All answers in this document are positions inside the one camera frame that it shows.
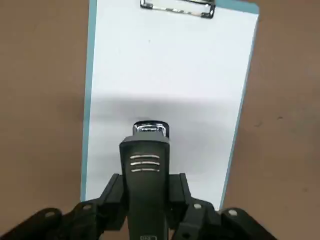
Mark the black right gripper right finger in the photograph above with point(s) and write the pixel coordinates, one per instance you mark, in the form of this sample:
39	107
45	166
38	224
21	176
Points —
200	220

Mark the blue clipboard with metal clip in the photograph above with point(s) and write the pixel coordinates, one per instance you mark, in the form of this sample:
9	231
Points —
87	125

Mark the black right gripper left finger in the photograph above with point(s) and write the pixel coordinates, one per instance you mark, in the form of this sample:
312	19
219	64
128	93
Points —
75	220

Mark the black stapler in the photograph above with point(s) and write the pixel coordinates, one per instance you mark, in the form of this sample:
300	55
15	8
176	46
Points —
145	190

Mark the white paper sheet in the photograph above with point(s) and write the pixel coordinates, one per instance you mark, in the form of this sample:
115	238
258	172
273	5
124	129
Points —
170	70

